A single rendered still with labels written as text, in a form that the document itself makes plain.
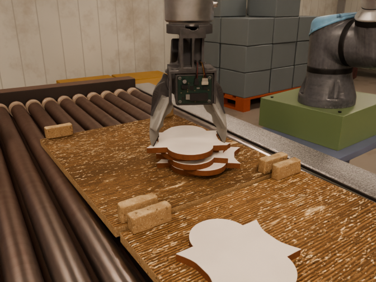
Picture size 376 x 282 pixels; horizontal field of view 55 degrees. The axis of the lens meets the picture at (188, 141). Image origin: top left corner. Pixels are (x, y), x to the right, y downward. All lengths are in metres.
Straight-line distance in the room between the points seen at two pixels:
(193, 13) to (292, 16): 4.28
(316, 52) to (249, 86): 3.39
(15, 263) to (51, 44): 3.78
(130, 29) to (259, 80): 1.66
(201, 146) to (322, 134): 0.46
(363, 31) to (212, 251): 0.64
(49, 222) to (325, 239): 0.38
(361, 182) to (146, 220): 0.41
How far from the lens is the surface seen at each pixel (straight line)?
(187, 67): 0.54
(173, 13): 0.55
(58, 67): 4.25
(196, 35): 0.53
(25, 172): 0.74
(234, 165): 0.63
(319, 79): 1.01
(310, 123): 1.00
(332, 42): 0.98
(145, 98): 1.24
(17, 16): 4.11
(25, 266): 0.50
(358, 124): 1.03
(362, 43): 0.93
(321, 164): 0.77
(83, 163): 0.70
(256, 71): 4.43
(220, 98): 0.62
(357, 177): 0.74
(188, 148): 0.60
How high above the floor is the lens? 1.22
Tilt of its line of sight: 21 degrees down
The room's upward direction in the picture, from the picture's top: straight up
